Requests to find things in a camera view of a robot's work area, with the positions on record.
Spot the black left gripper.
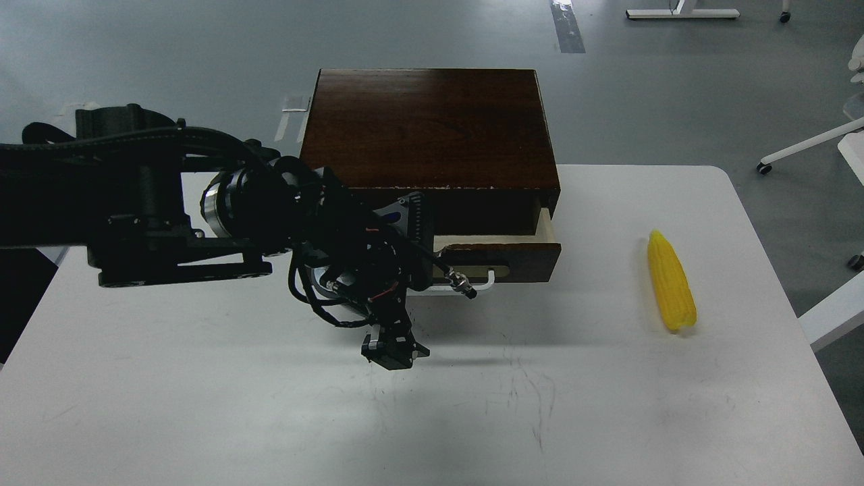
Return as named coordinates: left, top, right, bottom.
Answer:
left=287, top=165, right=478, bottom=371

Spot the wooden drawer with white handle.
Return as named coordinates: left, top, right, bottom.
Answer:
left=433, top=207, right=562, bottom=292

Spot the yellow corn cob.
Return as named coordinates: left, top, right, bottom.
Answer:
left=646, top=229, right=698, bottom=331

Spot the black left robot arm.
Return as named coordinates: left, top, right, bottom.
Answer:
left=1, top=104, right=477, bottom=371

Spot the dark wooden drawer cabinet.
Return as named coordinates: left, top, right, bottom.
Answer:
left=300, top=68, right=561, bottom=235

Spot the white chair leg with caster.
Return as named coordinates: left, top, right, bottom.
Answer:
left=756, top=117, right=863, bottom=175

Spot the white table base far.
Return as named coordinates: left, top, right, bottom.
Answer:
left=624, top=1, right=740, bottom=20

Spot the white table edge right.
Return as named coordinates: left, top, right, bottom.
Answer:
left=797, top=273, right=863, bottom=352

